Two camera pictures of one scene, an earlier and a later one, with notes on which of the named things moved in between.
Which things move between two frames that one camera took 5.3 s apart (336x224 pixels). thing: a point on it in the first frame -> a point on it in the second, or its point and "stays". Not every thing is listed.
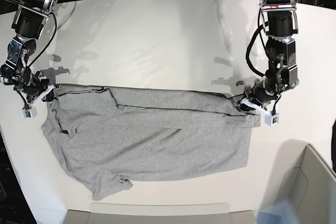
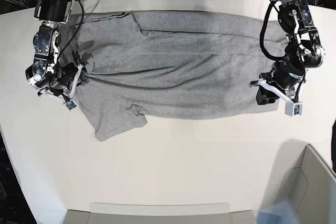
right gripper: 258,97 -> 286,78
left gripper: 34,87 -> 64,79
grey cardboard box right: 310,189 stays
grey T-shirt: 109,137 -> 143,65
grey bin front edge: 160,213 stays
